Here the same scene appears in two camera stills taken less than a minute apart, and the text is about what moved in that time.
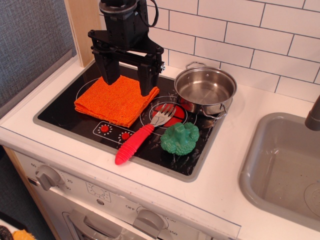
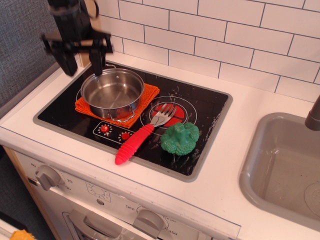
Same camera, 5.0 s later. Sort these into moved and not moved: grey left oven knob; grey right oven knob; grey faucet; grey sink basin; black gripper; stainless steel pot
Moved: black gripper; stainless steel pot
Not moved: grey faucet; grey sink basin; grey right oven knob; grey left oven knob
